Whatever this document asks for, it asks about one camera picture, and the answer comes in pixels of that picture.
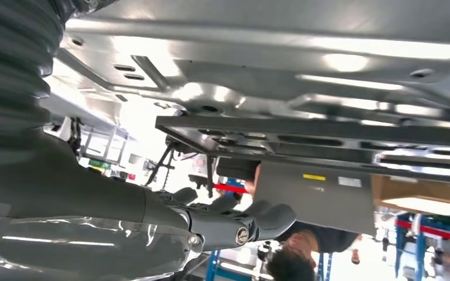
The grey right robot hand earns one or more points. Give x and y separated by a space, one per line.
73 213

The stainless steel workbench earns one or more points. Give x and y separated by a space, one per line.
93 112

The red barrier belt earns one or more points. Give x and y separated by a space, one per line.
231 188

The person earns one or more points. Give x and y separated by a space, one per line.
287 267

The grey flat panel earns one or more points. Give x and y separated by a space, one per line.
318 201

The stamped sheet metal panel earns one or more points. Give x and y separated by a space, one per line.
248 23

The brown cardboard box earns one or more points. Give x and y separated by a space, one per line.
403 188

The blue rack with red beam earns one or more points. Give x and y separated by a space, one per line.
419 252

